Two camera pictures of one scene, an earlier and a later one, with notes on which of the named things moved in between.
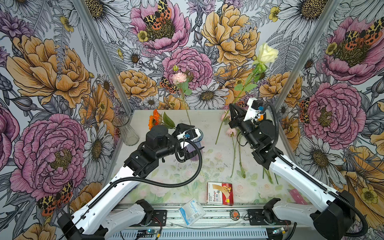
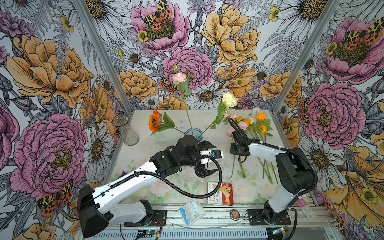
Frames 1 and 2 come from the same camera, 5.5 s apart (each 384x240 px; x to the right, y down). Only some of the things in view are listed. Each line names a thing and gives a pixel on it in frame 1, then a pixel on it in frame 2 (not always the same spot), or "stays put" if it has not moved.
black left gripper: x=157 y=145 → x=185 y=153
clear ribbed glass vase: x=127 y=133 stays put
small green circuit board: x=150 y=231 stays put
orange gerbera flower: x=156 y=118 stays put
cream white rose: x=266 y=53 → x=229 y=99
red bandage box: x=220 y=193 stays put
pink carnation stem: x=180 y=79 stays put
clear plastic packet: x=191 y=211 stays put
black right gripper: x=236 y=118 → x=232 y=149
